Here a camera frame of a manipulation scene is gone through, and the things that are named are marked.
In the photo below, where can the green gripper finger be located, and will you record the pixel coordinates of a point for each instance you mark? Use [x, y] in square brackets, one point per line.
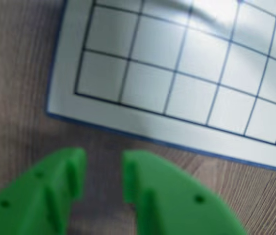
[177, 203]
[30, 200]

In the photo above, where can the white grid go board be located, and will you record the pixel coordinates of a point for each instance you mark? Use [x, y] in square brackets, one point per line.
[177, 61]

